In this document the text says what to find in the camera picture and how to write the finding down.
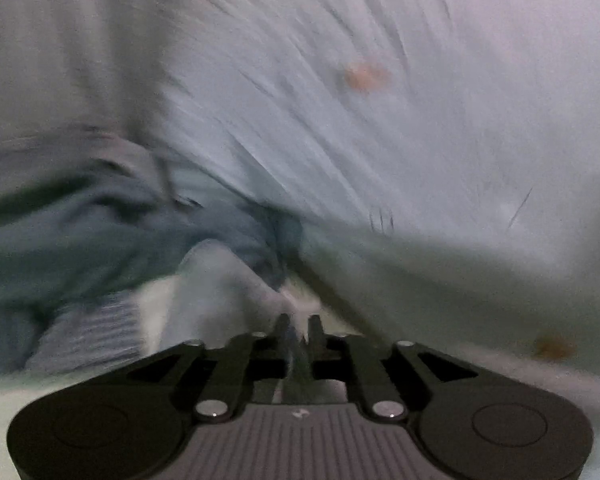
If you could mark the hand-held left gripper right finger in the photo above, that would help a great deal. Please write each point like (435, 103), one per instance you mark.
(316, 345)

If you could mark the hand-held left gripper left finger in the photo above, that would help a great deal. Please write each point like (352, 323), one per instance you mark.
(282, 345)

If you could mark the green grid mat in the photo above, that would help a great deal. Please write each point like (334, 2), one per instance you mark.
(157, 320)

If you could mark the blue checked garment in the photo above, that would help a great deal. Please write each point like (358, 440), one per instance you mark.
(95, 330)

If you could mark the white carrot print sheet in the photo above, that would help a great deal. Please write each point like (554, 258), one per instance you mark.
(380, 135)

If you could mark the blue-grey garment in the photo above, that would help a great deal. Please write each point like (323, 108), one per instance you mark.
(80, 240)

